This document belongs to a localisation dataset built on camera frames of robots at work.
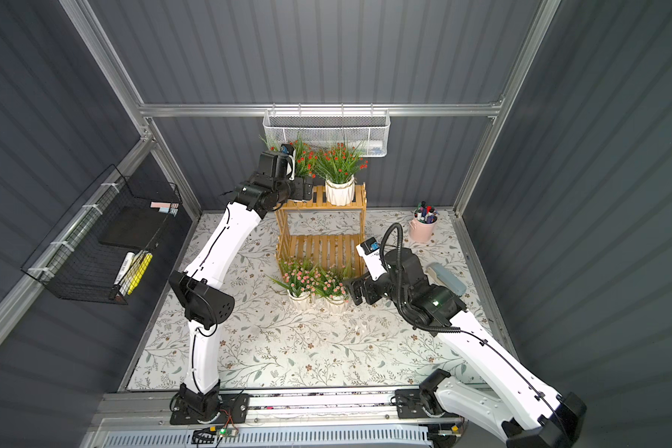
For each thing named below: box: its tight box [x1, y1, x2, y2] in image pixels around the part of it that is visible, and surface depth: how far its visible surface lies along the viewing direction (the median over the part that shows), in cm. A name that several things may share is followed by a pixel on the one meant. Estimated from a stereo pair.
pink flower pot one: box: [266, 255, 322, 312], surface depth 84 cm
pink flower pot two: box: [315, 264, 350, 313], surface depth 84 cm
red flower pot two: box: [258, 134, 322, 179], surface depth 76 cm
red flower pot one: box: [313, 141, 369, 207], surface depth 79 cm
